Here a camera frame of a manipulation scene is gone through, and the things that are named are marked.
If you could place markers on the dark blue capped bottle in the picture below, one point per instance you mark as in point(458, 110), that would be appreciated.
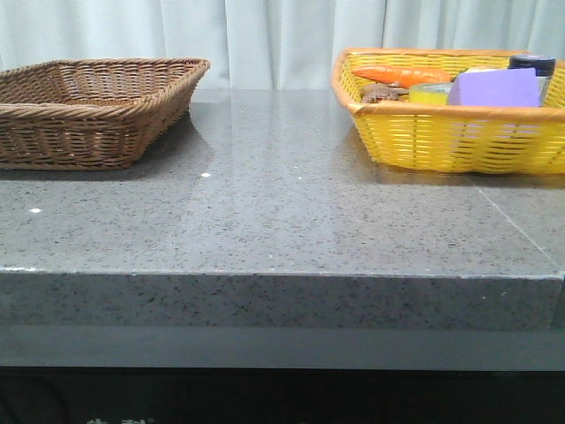
point(544, 67)

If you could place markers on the yellow wicker basket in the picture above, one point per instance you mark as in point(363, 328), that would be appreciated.
point(453, 139)

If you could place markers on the yellow tape roll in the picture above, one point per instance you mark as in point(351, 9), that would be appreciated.
point(430, 93)

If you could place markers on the white curtain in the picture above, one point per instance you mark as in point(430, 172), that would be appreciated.
point(272, 45)

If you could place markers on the orange toy carrot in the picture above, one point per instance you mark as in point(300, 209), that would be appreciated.
point(400, 76)

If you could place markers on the brown toy piece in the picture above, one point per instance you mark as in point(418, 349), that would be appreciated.
point(377, 92)

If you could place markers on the brown wicker basket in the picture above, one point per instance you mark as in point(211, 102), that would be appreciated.
point(92, 114)

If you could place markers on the purple foam block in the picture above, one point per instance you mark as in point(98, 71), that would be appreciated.
point(500, 88)

